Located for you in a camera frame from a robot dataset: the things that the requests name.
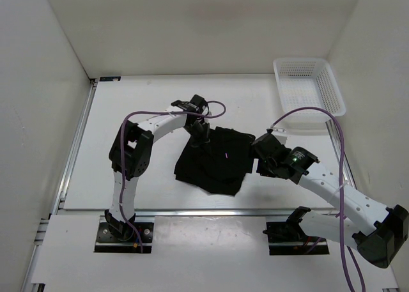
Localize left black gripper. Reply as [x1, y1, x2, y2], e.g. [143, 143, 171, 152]
[183, 121, 212, 157]

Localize black shorts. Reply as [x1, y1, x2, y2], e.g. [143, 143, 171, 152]
[174, 127, 256, 196]

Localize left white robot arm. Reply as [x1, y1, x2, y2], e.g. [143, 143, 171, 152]
[104, 95, 210, 242]

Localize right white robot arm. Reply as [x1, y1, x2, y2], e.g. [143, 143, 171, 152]
[251, 133, 408, 268]

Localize white plastic basket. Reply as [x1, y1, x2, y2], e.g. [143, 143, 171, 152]
[273, 58, 346, 117]

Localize blue label sticker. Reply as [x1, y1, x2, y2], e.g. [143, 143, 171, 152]
[99, 76, 121, 82]

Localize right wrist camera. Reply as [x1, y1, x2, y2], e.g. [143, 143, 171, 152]
[266, 126, 288, 137]

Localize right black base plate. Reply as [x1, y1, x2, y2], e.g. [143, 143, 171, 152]
[263, 222, 329, 256]

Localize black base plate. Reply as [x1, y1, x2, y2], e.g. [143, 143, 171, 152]
[263, 222, 329, 256]
[94, 220, 154, 254]

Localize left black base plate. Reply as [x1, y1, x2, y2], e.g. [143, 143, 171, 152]
[94, 220, 154, 254]

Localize aluminium rail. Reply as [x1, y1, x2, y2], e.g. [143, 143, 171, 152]
[55, 208, 338, 217]

